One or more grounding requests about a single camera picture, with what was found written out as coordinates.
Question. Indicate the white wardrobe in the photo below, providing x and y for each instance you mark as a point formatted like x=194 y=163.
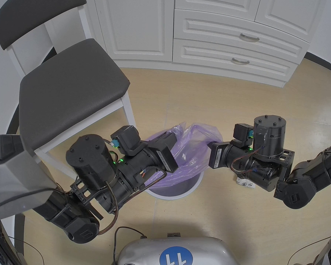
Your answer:
x=209 y=23

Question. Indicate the white chair dark grey seat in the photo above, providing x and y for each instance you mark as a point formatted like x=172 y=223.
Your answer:
x=71 y=87

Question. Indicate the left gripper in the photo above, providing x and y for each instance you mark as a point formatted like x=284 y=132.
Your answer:
x=143 y=164

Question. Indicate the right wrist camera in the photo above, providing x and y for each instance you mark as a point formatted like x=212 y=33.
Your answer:
x=241 y=134

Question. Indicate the purple plastic bag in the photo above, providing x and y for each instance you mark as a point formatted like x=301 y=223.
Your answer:
x=193 y=148

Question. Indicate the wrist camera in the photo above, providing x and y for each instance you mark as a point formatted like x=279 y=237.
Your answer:
x=241 y=134
x=127 y=137

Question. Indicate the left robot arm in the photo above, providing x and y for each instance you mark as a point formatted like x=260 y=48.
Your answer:
x=16 y=175

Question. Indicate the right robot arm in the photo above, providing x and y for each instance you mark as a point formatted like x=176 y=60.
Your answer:
x=270 y=137

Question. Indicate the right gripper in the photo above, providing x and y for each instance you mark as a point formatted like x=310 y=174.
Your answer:
x=218 y=155

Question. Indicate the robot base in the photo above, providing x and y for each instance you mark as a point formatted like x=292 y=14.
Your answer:
x=182 y=247

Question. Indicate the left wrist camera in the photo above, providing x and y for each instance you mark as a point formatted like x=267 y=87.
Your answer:
x=127 y=137

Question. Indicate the white trash bin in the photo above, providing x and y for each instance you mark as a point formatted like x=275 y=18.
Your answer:
x=169 y=198

